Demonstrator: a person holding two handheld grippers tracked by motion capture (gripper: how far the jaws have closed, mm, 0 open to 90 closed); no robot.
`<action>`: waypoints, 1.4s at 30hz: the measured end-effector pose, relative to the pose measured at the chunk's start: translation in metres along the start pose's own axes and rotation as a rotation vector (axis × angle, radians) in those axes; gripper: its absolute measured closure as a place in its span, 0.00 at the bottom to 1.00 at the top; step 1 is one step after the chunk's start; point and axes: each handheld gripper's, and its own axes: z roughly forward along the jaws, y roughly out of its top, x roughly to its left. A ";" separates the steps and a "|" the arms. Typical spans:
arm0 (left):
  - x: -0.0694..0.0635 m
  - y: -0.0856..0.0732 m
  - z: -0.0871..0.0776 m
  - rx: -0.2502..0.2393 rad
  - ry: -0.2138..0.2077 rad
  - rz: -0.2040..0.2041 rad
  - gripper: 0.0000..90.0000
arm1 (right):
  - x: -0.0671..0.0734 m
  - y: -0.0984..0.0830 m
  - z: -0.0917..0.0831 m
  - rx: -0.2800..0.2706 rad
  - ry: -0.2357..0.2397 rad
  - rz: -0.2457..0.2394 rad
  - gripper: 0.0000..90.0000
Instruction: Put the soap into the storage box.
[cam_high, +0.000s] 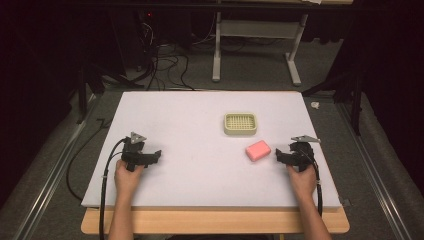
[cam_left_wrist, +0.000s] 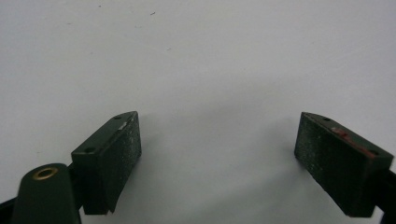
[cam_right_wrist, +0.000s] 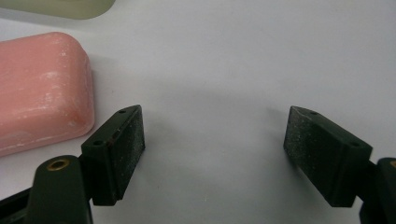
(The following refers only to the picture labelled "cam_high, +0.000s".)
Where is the white foam mat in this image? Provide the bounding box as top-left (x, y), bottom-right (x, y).
top-left (81, 90), bottom-right (343, 210)

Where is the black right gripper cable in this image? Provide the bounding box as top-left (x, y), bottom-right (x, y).
top-left (299, 148), bottom-right (324, 218)

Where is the black metal stand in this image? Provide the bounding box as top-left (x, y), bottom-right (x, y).
top-left (301, 71), bottom-right (365, 136)
top-left (75, 59), bottom-right (146, 125)

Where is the pale green soap dish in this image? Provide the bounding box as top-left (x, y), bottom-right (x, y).
top-left (223, 112), bottom-right (258, 137)

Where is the black floor cable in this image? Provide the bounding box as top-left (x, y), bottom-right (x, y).
top-left (65, 117), bottom-right (114, 202)

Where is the person's left hand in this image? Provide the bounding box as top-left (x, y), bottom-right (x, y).
top-left (113, 159), bottom-right (146, 199)

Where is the person's right hand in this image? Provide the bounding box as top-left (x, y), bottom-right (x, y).
top-left (286, 164), bottom-right (318, 202)

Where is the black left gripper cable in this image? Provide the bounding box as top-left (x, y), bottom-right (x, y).
top-left (98, 137), bottom-right (128, 240)

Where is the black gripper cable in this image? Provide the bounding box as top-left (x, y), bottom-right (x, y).
top-left (299, 148), bottom-right (324, 218)
top-left (98, 137), bottom-right (128, 240)

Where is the pink soap bar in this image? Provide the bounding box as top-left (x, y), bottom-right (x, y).
top-left (245, 139), bottom-right (272, 163)

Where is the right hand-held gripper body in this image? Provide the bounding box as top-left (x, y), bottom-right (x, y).
top-left (288, 134), bottom-right (322, 173)

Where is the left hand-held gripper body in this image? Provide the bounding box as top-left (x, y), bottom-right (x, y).
top-left (120, 131), bottom-right (150, 173)

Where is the metal floor rail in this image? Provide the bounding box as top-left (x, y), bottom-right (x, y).
top-left (12, 94), bottom-right (98, 240)
top-left (335, 102), bottom-right (413, 240)

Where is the wooden table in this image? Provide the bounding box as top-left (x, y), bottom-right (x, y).
top-left (80, 205), bottom-right (351, 235)

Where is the white desk frame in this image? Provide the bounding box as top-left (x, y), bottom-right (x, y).
top-left (211, 11), bottom-right (310, 87)

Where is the tangle of black cables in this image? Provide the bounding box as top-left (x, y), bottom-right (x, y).
top-left (135, 19), bottom-right (196, 92)

